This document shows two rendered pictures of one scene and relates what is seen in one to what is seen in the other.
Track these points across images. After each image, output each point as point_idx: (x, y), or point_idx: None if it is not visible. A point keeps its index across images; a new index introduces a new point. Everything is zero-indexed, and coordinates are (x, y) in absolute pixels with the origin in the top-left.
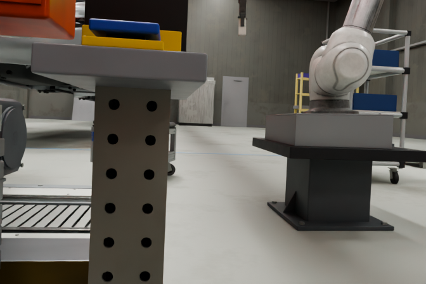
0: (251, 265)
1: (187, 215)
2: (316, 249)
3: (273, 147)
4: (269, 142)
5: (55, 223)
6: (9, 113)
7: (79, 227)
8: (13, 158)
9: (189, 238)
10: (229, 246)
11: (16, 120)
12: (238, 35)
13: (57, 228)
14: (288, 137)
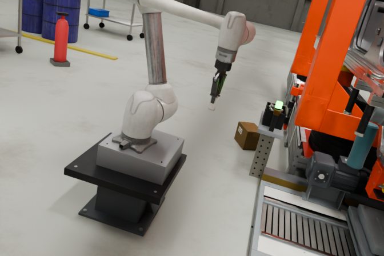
0: (210, 187)
1: (218, 238)
2: (174, 185)
3: (178, 170)
4: (176, 173)
5: (294, 219)
6: (311, 156)
7: (280, 202)
8: (306, 171)
9: (227, 211)
10: (211, 199)
11: (310, 161)
12: (213, 110)
13: (288, 204)
14: (179, 156)
